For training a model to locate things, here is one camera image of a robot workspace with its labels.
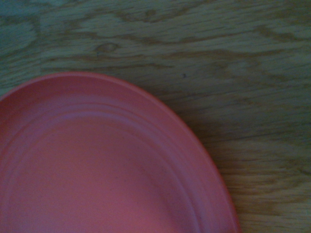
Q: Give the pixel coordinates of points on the red plastic plate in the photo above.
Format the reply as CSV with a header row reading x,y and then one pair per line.
x,y
97,157

